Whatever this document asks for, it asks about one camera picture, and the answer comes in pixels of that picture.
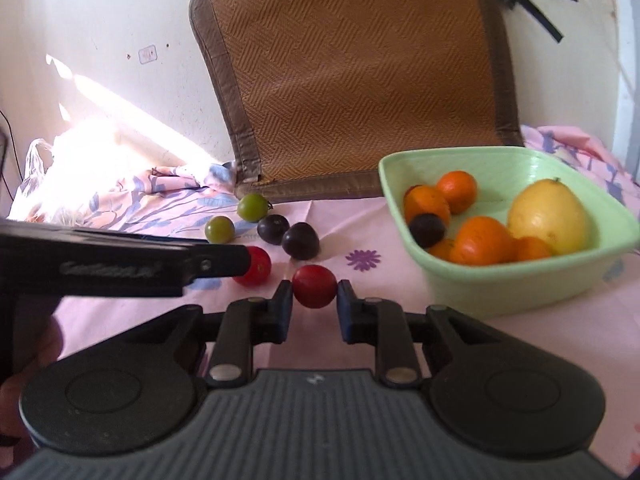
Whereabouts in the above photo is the person's left hand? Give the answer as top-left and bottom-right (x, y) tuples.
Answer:
(0, 304), (65, 449)

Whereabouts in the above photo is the orange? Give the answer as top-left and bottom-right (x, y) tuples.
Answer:
(449, 216), (518, 266)
(515, 236), (555, 262)
(427, 239), (455, 261)
(403, 185), (452, 226)
(436, 170), (478, 215)

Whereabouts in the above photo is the yellow pomelo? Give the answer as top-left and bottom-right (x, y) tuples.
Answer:
(507, 178), (588, 255)

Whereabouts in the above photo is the dark purple plum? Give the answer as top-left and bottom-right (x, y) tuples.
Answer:
(409, 213), (447, 249)
(281, 222), (320, 261)
(257, 214), (291, 246)

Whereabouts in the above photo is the light green plastic basin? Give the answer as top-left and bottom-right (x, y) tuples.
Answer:
(378, 146), (640, 318)

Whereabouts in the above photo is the black wall cable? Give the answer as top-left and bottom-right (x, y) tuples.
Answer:
(0, 109), (23, 201)

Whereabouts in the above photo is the clear plastic bag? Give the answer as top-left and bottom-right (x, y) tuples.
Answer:
(10, 120), (123, 228)

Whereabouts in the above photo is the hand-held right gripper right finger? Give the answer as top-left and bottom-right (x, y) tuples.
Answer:
(336, 280), (521, 387)

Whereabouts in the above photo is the brown woven seat mat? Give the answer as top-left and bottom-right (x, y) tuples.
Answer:
(189, 0), (525, 203)

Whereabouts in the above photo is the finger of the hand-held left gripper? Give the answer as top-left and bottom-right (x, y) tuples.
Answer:
(184, 244), (252, 289)

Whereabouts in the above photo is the red tomato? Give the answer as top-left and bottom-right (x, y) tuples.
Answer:
(232, 246), (272, 288)

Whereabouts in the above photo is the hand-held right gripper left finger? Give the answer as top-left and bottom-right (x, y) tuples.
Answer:
(107, 280), (294, 388)

